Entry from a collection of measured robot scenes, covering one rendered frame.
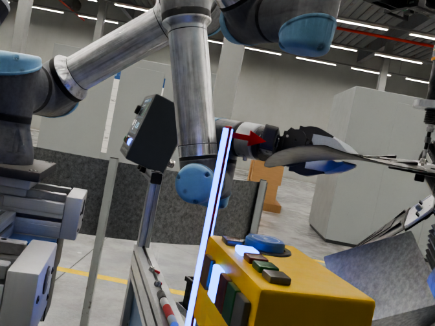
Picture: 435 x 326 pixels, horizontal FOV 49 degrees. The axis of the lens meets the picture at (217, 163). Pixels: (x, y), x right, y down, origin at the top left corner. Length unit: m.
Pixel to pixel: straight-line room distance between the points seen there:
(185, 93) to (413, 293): 0.51
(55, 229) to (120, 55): 0.40
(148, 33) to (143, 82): 5.87
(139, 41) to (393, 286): 0.71
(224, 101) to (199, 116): 4.21
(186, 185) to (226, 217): 1.96
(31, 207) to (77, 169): 1.50
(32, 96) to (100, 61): 0.17
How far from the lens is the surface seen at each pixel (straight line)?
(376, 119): 7.08
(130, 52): 1.11
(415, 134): 7.25
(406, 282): 0.80
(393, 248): 0.84
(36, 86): 1.09
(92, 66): 1.13
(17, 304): 0.57
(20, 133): 1.07
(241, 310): 0.37
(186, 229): 2.69
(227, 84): 5.12
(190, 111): 0.90
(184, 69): 0.91
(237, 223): 2.91
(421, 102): 0.86
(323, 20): 0.69
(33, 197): 1.06
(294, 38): 0.68
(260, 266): 0.39
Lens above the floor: 1.17
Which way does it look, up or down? 3 degrees down
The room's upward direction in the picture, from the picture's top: 11 degrees clockwise
